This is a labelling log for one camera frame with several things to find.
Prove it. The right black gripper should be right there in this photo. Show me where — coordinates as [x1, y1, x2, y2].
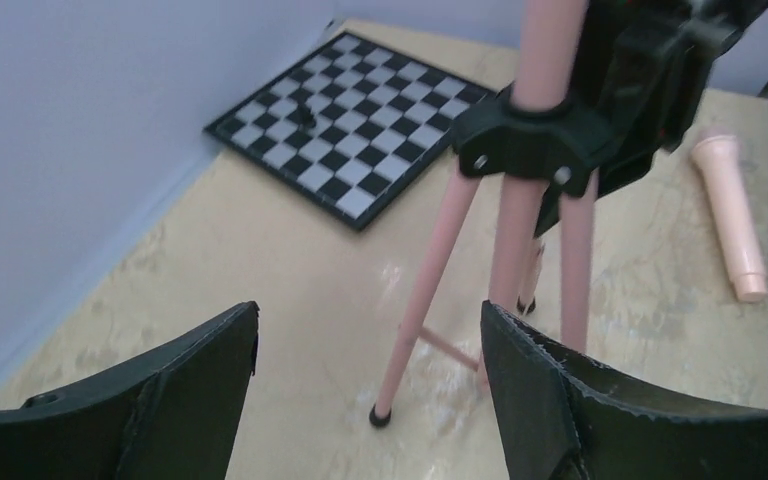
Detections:
[532, 0, 768, 240]

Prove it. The black chess piece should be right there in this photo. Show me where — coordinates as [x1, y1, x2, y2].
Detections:
[295, 102, 317, 130]

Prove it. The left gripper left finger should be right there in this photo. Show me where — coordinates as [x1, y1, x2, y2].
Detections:
[0, 301, 259, 479]

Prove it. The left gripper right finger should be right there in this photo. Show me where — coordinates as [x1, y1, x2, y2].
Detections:
[481, 302, 768, 480]

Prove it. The black white checkerboard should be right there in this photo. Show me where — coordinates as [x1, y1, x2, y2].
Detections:
[204, 31, 495, 231]

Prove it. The pink tripod music stand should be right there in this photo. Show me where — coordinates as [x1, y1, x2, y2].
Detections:
[369, 0, 598, 428]

